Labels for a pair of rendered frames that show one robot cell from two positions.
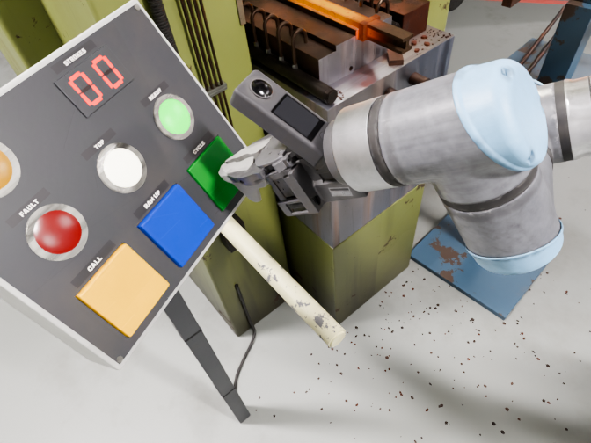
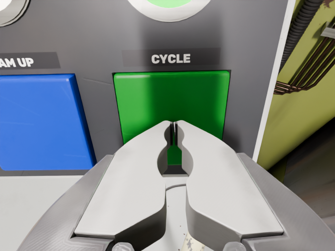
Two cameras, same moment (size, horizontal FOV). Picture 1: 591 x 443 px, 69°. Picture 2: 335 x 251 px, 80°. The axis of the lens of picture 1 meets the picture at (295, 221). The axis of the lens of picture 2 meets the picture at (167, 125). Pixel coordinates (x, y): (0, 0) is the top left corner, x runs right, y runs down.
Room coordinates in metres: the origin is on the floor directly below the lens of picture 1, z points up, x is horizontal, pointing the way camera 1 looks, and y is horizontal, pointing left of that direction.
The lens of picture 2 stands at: (0.40, 0.03, 1.13)
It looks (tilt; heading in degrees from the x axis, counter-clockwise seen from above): 59 degrees down; 60
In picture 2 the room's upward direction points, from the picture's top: 3 degrees counter-clockwise
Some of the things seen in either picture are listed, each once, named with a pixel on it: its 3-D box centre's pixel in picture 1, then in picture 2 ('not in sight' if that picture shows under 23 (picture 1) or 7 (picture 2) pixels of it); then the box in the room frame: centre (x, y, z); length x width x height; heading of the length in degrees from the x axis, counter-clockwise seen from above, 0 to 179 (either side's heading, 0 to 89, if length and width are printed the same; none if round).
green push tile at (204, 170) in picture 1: (217, 173); (172, 120); (0.44, 0.10, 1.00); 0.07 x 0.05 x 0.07; 148
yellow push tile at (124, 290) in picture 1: (125, 289); not in sight; (0.27, 0.20, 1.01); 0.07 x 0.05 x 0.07; 148
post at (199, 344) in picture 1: (196, 341); not in sight; (0.43, 0.25, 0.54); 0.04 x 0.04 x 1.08; 33
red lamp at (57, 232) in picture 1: (58, 232); not in sight; (0.30, 0.24, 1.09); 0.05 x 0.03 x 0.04; 123
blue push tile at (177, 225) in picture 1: (177, 225); (38, 125); (0.36, 0.15, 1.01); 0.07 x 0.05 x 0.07; 148
